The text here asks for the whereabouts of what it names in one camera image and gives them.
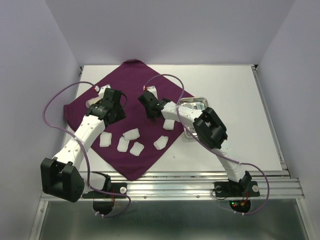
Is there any purple cloth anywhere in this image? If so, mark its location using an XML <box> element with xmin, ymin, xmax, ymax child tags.
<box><xmin>63</xmin><ymin>60</ymin><xmax>184</xmax><ymax>181</ymax></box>

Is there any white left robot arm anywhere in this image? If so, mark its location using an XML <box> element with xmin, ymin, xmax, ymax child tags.
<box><xmin>40</xmin><ymin>87</ymin><xmax>126</xmax><ymax>203</ymax></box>

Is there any bag of cotton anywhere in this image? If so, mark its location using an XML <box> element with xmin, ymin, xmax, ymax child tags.
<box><xmin>85</xmin><ymin>97</ymin><xmax>100</xmax><ymax>108</ymax></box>

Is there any suture packet white green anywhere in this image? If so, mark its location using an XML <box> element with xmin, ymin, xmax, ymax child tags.
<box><xmin>193</xmin><ymin>102</ymin><xmax>206</xmax><ymax>111</ymax></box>

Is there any steel tray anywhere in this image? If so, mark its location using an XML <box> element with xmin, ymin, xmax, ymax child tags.
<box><xmin>179</xmin><ymin>96</ymin><xmax>209</xmax><ymax>139</ymax></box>

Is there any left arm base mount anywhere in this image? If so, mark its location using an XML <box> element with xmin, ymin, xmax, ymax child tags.
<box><xmin>81</xmin><ymin>171</ymin><xmax>131</xmax><ymax>218</ymax></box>

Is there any gauze pad centre large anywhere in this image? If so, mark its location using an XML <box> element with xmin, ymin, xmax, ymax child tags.
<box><xmin>122</xmin><ymin>128</ymin><xmax>140</xmax><ymax>141</ymax></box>

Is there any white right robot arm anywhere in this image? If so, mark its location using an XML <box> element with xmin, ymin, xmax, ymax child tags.
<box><xmin>138</xmin><ymin>91</ymin><xmax>252</xmax><ymax>195</ymax></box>

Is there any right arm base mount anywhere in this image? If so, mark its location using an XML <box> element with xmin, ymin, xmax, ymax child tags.
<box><xmin>211</xmin><ymin>170</ymin><xmax>260</xmax><ymax>214</ymax></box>

